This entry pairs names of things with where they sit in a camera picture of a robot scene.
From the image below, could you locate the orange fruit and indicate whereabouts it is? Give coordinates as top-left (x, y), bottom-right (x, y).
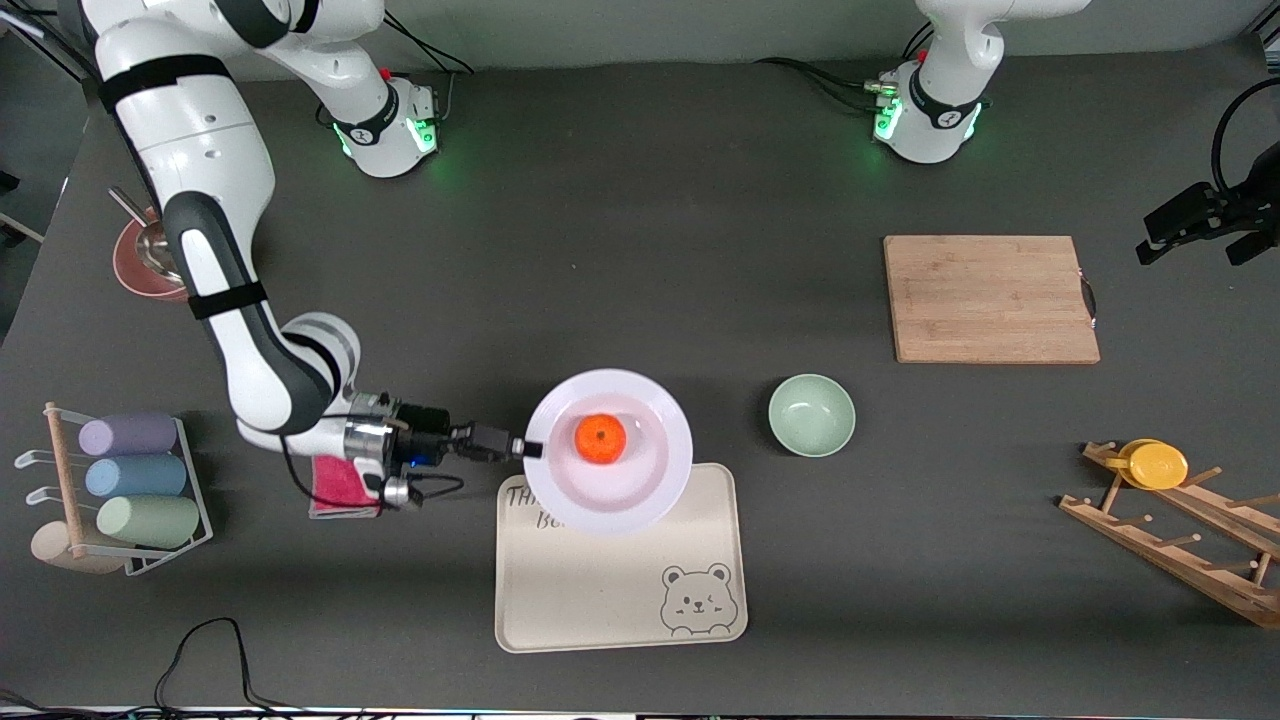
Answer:
top-left (574, 413), bottom-right (628, 467)

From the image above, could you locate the white plate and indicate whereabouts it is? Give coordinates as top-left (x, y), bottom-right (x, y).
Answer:
top-left (523, 369), bottom-right (694, 537)

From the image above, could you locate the pink folded cloth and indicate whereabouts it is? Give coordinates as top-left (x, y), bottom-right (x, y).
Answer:
top-left (309, 455), bottom-right (386, 519)

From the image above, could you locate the cream tray with bear print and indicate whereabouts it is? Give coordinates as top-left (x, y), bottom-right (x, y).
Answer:
top-left (495, 463), bottom-right (749, 654)

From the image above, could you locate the wooden cutting board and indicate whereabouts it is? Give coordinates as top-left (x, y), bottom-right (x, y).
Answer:
top-left (883, 235), bottom-right (1101, 365)

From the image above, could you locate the yellow mug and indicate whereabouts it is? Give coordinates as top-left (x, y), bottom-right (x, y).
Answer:
top-left (1105, 439), bottom-right (1190, 491)

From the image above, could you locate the blue cup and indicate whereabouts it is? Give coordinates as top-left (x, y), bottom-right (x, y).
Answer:
top-left (85, 455), bottom-right (188, 499)

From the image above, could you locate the green cup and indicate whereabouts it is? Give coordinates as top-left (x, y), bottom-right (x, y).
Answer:
top-left (96, 495), bottom-right (201, 549)

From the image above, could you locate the purple cup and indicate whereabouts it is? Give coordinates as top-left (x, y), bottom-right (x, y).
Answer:
top-left (78, 413), bottom-right (179, 458)

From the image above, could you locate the pale green bowl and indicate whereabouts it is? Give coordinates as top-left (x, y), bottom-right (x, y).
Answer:
top-left (768, 374), bottom-right (857, 458)

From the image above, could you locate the metal scoop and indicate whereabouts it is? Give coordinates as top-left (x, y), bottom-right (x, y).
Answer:
top-left (108, 186), bottom-right (186, 286)

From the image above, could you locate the pink bowl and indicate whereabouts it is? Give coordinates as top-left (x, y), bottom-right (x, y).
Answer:
top-left (112, 205), bottom-right (191, 303)

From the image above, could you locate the wooden mug rack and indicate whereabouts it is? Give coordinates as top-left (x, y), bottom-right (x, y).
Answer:
top-left (1058, 440), bottom-right (1280, 631)

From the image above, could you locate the wooden rod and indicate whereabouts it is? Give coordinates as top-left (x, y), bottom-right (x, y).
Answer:
top-left (45, 402), bottom-right (86, 558)

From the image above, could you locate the beige cup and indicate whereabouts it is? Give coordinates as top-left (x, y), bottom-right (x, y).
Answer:
top-left (30, 522), bottom-right (126, 576)

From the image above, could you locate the white wire cup rack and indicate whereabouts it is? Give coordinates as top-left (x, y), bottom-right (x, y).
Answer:
top-left (15, 405), bottom-right (214, 578)

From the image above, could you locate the grey metal frame rail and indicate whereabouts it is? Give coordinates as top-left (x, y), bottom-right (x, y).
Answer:
top-left (0, 10), bottom-right (96, 76)

